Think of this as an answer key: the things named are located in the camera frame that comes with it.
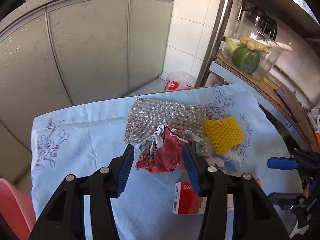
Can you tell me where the kitchen counter cabinet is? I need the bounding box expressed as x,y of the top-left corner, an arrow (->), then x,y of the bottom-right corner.
1,0 -> 174,181

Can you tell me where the red white medicine box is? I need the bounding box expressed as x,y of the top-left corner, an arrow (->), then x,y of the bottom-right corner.
171,179 -> 262,215

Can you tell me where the crumpled red paper ball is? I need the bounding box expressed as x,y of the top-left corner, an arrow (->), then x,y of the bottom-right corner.
135,123 -> 204,174

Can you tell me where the yellow foam fruit net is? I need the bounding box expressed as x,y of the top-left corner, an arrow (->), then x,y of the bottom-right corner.
204,116 -> 245,155

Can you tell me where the silver scouring cloth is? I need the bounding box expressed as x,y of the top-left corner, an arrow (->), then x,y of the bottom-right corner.
124,98 -> 206,144

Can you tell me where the cardboard sheet on shelf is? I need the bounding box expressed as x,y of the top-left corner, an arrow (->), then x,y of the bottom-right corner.
209,56 -> 319,152

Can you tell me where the red white plastic bag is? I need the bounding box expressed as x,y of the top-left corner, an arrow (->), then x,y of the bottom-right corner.
164,71 -> 196,91

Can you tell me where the pink plastic stool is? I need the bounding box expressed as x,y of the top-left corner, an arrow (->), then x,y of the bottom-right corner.
1,178 -> 36,239

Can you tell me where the clear plastic container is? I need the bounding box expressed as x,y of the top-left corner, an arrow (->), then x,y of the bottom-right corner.
221,18 -> 283,81

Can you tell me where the white radish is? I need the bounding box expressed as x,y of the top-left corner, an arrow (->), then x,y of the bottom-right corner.
258,40 -> 292,51

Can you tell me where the ginger root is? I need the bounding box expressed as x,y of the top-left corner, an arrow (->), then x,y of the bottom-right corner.
240,36 -> 270,54

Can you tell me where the chrome shelf pole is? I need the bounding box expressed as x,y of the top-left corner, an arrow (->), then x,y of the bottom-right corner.
195,0 -> 233,88

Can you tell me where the black kettle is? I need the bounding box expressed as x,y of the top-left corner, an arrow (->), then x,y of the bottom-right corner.
241,6 -> 278,41

